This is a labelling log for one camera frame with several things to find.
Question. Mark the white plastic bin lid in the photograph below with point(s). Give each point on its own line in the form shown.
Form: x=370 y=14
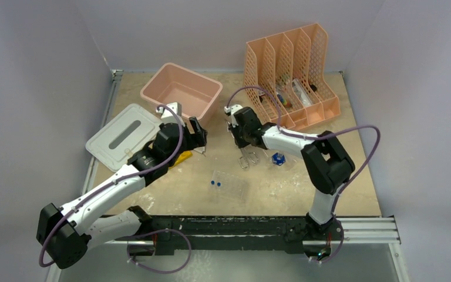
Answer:
x=123 y=136

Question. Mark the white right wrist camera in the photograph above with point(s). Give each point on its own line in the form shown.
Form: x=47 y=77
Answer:
x=230 y=111

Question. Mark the metal crucible tongs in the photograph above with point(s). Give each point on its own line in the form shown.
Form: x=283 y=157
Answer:
x=247 y=157

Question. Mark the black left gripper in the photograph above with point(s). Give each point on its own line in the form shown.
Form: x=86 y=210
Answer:
x=195 y=140

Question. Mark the blue polyhedral object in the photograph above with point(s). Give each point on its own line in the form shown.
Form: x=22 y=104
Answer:
x=278 y=159

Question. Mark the yellow test tube rack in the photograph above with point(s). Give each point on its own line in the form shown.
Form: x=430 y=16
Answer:
x=183 y=157

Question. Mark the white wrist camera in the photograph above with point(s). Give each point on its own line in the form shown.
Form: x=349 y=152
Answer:
x=230 y=111
x=170 y=113

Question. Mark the colourful item in organizer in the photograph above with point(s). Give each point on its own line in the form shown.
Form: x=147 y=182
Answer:
x=285 y=102

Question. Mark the pink plastic bin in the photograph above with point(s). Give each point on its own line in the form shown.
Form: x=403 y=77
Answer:
x=197 y=94

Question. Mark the peach mesh file organizer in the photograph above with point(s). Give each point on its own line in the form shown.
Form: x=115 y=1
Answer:
x=272 y=62

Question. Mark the clear plastic well plate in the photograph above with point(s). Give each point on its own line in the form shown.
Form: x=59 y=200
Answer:
x=232 y=187

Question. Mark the clear packet in organizer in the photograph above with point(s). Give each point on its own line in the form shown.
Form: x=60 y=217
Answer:
x=301 y=93

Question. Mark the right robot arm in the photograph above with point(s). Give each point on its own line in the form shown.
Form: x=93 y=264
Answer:
x=328 y=164

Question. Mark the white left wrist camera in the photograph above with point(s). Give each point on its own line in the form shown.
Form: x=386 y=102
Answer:
x=170 y=113

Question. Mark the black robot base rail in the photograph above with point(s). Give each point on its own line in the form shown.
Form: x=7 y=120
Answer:
x=290 y=234

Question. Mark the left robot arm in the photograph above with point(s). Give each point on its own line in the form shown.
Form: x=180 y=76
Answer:
x=67 y=232

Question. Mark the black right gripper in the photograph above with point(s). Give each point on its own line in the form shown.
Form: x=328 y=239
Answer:
x=240 y=143

